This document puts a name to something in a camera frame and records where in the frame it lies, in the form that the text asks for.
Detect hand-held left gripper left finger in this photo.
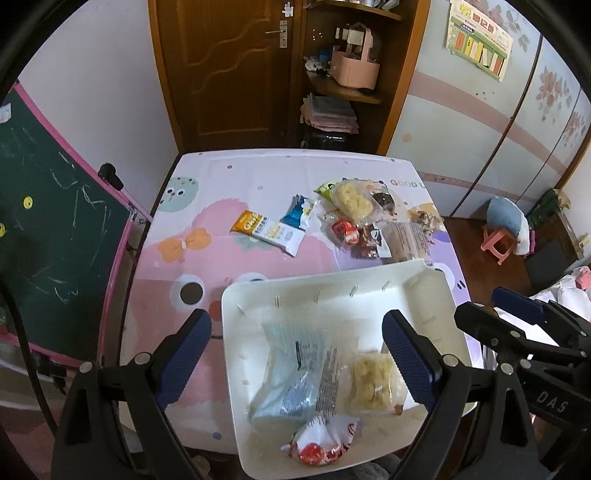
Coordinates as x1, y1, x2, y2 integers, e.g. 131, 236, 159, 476
51, 308, 213, 480

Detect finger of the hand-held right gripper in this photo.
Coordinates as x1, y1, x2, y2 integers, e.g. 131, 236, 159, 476
491, 286, 591, 344
454, 302, 589, 366

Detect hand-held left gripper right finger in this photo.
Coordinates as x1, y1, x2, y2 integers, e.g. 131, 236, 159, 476
381, 309, 541, 480

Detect white plastic tray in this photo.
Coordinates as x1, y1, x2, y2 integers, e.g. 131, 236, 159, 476
221, 258, 478, 480

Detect clear red printed snack packet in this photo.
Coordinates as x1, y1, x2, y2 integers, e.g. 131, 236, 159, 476
381, 220, 432, 265

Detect orange white snack packet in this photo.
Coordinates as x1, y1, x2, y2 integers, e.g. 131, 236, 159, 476
230, 210, 306, 258

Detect clear yellow pastry packet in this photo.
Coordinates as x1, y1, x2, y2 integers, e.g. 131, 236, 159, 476
344, 348, 421, 416
329, 179, 382, 220

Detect blue white snack packet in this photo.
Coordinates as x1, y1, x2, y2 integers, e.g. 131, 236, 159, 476
279, 194, 320, 230

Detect pink white bedding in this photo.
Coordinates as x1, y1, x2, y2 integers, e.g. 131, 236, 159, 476
531, 265, 591, 324

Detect dark wooden nightstand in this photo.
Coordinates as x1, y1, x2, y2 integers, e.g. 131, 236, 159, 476
524, 187, 583, 287

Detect pink plastic stool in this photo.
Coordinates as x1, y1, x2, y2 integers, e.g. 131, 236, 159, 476
480, 226, 518, 265

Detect blue plush cushion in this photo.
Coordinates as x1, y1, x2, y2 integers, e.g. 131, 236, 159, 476
486, 196, 532, 257

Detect pale blue snack packet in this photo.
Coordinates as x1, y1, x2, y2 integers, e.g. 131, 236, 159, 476
249, 320, 345, 423

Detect red white snack packet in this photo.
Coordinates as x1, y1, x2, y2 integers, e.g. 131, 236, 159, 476
281, 412, 362, 467

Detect clear brown snack packet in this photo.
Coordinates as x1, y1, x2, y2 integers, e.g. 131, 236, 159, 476
409, 205, 446, 241

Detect small red snack packet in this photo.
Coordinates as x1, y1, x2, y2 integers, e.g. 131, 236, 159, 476
322, 215, 363, 250

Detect dark brown snack packet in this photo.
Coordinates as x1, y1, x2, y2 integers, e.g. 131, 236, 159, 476
367, 185, 398, 215

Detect floral wardrobe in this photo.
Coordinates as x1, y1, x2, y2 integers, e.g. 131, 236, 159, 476
385, 0, 591, 220

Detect dark storage bin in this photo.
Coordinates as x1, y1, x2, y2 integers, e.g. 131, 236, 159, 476
300, 127, 356, 151

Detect stack of folded towels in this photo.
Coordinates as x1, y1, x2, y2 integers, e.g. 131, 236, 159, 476
300, 93, 361, 136

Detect wooden shelf cabinet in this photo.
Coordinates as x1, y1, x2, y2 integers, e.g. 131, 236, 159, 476
288, 0, 432, 155

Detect pink storage basket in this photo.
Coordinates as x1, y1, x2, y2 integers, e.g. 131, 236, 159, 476
330, 23, 383, 90

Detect brown wooden door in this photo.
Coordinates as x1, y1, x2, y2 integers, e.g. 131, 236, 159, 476
148, 0, 305, 153

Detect small shelf toys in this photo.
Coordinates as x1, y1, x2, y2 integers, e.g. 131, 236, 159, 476
304, 48, 333, 75

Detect black cable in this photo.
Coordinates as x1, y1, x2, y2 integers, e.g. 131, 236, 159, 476
0, 272, 51, 435

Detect green chalkboard pink frame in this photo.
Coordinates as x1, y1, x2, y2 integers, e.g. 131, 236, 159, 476
0, 80, 153, 370

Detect wall poster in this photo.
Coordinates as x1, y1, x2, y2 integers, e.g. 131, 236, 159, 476
444, 0, 515, 83

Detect metal door handle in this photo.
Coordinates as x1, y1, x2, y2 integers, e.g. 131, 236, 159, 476
264, 19, 289, 49

